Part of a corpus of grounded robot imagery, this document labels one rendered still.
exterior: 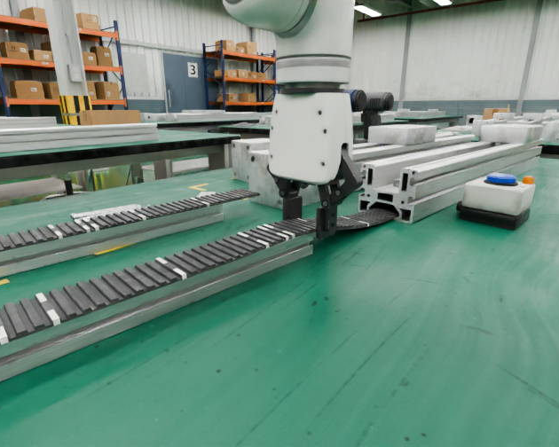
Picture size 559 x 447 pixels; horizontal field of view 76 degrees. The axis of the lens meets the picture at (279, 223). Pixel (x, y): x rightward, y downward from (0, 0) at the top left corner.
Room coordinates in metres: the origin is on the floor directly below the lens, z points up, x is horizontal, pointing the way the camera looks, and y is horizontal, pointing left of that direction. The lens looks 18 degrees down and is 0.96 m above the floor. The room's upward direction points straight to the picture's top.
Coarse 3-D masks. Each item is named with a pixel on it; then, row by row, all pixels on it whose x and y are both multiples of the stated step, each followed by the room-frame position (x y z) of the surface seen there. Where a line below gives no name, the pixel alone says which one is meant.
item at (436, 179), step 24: (480, 144) 0.93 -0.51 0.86; (528, 144) 0.96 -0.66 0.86; (384, 168) 0.60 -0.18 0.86; (408, 168) 0.55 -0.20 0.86; (432, 168) 0.57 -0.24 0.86; (456, 168) 0.63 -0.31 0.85; (480, 168) 0.72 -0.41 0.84; (504, 168) 0.88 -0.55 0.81; (528, 168) 1.00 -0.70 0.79; (384, 192) 0.57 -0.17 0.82; (408, 192) 0.54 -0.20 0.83; (432, 192) 0.57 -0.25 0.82; (456, 192) 0.65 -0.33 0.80; (408, 216) 0.56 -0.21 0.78
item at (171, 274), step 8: (144, 264) 0.31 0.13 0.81; (152, 264) 0.31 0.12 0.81; (160, 264) 0.31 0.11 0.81; (168, 264) 0.31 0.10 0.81; (160, 272) 0.29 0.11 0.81; (168, 272) 0.29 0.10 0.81; (176, 272) 0.29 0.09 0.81; (184, 272) 0.29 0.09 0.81; (168, 280) 0.28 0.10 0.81; (176, 280) 0.28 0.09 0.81
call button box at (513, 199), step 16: (464, 192) 0.56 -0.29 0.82; (480, 192) 0.54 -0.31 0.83; (496, 192) 0.52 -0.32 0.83; (512, 192) 0.51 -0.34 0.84; (528, 192) 0.52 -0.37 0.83; (464, 208) 0.55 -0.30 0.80; (480, 208) 0.54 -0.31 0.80; (496, 208) 0.52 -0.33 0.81; (512, 208) 0.51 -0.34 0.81; (528, 208) 0.55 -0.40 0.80; (496, 224) 0.52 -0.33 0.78; (512, 224) 0.50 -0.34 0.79
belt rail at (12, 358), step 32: (256, 256) 0.35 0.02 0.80; (288, 256) 0.38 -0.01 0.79; (160, 288) 0.27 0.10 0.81; (192, 288) 0.30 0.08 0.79; (224, 288) 0.32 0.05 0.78; (96, 320) 0.24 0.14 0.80; (128, 320) 0.25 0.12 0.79; (0, 352) 0.20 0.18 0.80; (32, 352) 0.21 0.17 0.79; (64, 352) 0.22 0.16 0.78
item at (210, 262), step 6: (186, 252) 0.34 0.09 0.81; (192, 252) 0.34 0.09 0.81; (198, 252) 0.34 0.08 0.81; (204, 252) 0.34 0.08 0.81; (192, 258) 0.33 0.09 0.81; (198, 258) 0.32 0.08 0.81; (204, 258) 0.32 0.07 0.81; (210, 258) 0.32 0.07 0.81; (216, 258) 0.32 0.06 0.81; (204, 264) 0.31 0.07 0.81; (210, 264) 0.31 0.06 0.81; (216, 264) 0.31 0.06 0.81; (222, 264) 0.31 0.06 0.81
